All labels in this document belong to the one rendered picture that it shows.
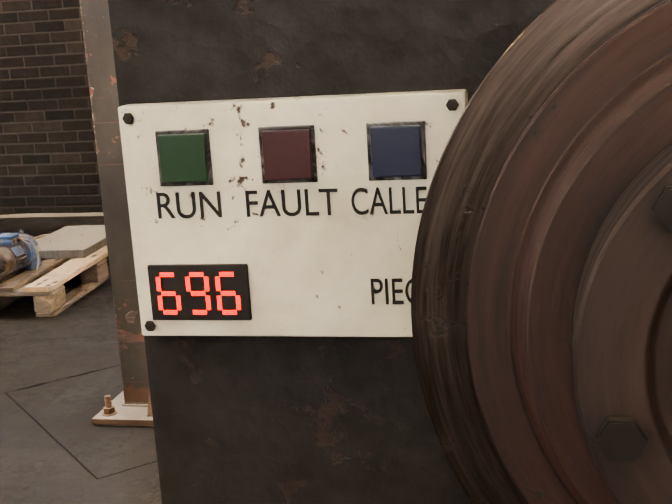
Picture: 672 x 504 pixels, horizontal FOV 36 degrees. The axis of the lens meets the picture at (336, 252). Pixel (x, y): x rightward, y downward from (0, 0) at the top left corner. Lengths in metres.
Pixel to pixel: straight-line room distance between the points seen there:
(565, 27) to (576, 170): 0.08
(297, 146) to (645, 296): 0.31
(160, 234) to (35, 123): 6.83
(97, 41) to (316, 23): 2.70
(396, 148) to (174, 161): 0.17
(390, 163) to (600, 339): 0.26
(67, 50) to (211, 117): 6.70
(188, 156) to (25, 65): 6.85
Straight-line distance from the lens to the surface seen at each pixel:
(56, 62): 7.51
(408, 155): 0.75
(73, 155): 7.54
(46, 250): 5.57
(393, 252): 0.77
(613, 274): 0.54
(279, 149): 0.76
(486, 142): 0.61
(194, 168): 0.79
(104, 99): 3.46
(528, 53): 0.60
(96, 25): 3.45
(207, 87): 0.80
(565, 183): 0.58
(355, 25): 0.77
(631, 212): 0.53
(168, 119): 0.79
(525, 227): 0.60
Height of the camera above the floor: 1.30
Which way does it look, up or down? 13 degrees down
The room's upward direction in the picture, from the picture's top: 4 degrees counter-clockwise
